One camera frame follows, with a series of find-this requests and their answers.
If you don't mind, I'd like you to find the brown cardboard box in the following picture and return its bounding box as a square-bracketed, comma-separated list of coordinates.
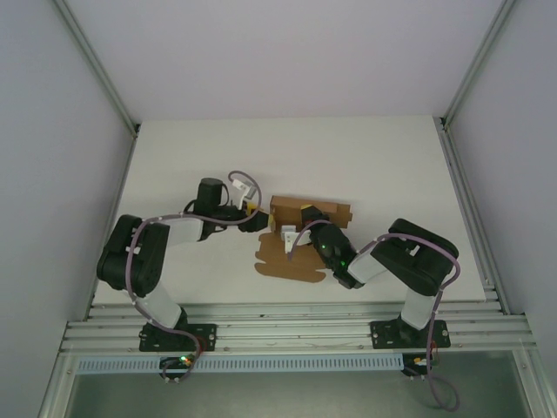
[253, 194, 353, 285]

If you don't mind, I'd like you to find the black controller board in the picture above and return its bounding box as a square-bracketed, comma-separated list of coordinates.
[159, 354, 196, 385]
[402, 353, 440, 379]

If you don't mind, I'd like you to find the grey metal panel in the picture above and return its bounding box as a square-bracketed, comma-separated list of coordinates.
[37, 351, 557, 418]

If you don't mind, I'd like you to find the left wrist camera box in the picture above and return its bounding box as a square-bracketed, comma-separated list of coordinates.
[229, 175, 258, 209]

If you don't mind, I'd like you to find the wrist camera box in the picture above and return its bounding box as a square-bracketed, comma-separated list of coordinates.
[229, 175, 258, 209]
[280, 224, 312, 257]

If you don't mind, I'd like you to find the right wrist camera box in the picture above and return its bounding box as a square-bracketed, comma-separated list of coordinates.
[280, 224, 312, 257]

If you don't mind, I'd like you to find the aluminium mounting rail bed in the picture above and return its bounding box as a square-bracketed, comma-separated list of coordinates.
[59, 300, 537, 354]

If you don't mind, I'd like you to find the aluminium table side rail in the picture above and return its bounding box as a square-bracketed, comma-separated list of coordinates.
[433, 115, 511, 315]
[86, 125, 141, 314]

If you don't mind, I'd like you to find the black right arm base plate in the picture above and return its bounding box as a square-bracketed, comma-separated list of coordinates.
[369, 320, 450, 350]

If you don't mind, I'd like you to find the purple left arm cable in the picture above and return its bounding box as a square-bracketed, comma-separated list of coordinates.
[124, 169, 263, 387]

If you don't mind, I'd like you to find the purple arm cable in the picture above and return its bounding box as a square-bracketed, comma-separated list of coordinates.
[288, 219, 462, 413]
[124, 169, 263, 387]

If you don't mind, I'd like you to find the light blue slotted cable duct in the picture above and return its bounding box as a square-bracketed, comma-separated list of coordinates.
[76, 353, 404, 374]

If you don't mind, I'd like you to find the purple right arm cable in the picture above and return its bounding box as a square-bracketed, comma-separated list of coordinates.
[288, 219, 462, 413]

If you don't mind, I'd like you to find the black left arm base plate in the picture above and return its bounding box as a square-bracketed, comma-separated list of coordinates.
[138, 322, 218, 353]

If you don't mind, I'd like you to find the aluminium frame post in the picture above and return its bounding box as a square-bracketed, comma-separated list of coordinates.
[54, 0, 141, 137]
[438, 0, 520, 131]

